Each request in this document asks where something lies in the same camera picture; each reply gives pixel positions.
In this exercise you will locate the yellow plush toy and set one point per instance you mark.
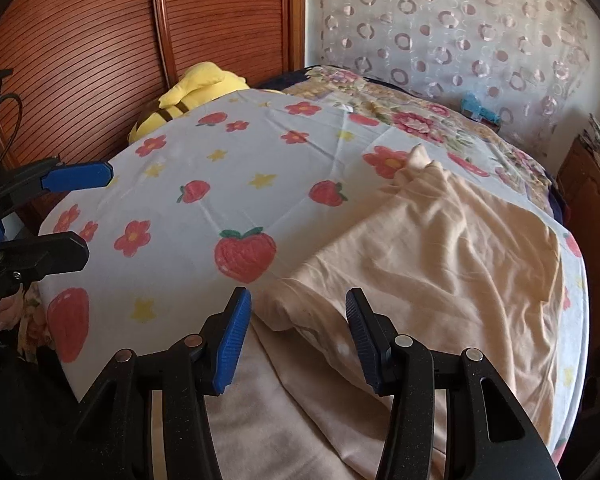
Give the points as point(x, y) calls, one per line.
point(200, 85)

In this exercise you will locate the blue toy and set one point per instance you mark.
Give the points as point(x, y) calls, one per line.
point(477, 110)

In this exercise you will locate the wooden cabinet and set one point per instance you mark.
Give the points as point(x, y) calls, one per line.
point(585, 190)

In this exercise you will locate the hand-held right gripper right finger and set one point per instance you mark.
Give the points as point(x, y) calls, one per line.
point(362, 335)

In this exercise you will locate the beige printed t-shirt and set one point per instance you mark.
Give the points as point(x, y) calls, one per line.
point(430, 260)

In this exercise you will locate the floral blanket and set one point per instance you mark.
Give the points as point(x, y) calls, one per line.
point(420, 120)

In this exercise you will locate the wooden slatted wardrobe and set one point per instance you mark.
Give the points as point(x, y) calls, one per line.
point(105, 35)

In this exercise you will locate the strawberry print bed sheet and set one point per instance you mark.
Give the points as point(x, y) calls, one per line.
point(230, 160)

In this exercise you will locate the circle pattern sheer curtain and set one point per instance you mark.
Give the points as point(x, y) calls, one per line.
point(455, 25)

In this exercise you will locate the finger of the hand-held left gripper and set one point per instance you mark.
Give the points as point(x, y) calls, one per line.
point(80, 176)
point(50, 255)

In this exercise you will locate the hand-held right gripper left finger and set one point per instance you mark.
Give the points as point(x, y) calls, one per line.
point(232, 345)

